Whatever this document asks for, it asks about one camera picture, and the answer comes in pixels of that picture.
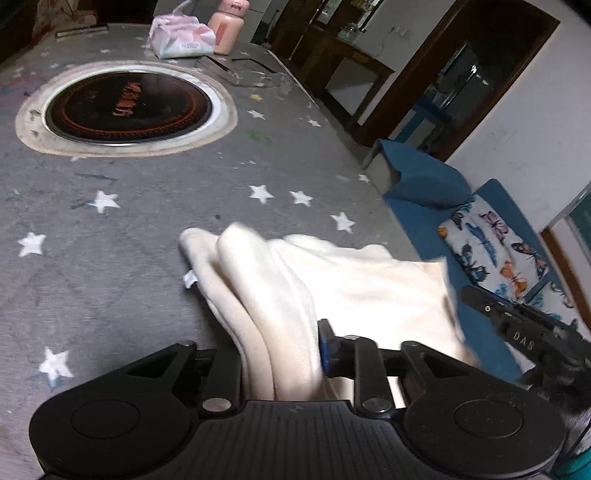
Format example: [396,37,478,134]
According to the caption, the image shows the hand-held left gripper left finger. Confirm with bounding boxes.
[127,342,243,416]

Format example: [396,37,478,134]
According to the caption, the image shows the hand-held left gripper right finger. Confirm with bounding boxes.
[318,319,467,418]

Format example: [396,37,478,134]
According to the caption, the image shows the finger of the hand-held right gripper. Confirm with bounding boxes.
[461,284,513,326]

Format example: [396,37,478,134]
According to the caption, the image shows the cream garment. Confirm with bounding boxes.
[179,223,481,402]

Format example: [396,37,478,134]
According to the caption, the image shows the butterfly print pillow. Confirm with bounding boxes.
[438,194,579,324]

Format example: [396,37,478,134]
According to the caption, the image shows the teal cloth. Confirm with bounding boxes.
[551,443,591,480]

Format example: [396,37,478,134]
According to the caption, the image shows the blue sofa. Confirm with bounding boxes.
[369,138,591,385]

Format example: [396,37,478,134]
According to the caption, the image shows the grey star tablecloth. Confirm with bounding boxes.
[0,23,421,480]

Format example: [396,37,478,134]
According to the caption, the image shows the round black induction cooker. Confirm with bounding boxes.
[15,60,238,158]

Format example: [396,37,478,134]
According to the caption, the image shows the wooden desk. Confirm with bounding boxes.
[295,23,396,117]

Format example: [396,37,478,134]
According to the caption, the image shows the pink white tissue pack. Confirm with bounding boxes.
[149,14,217,60]
[154,0,195,21]

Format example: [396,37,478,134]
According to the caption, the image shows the pink thermos bottle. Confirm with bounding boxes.
[208,0,250,55]

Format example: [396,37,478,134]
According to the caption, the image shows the black bar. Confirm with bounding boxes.
[55,25,110,39]

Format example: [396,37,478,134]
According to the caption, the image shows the black cable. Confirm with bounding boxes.
[203,53,279,77]

